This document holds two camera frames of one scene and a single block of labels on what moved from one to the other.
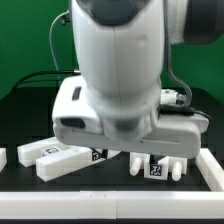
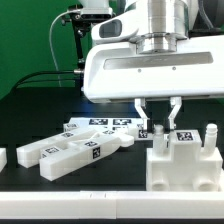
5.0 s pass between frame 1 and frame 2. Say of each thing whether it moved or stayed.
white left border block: stayed
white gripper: moved
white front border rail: stayed
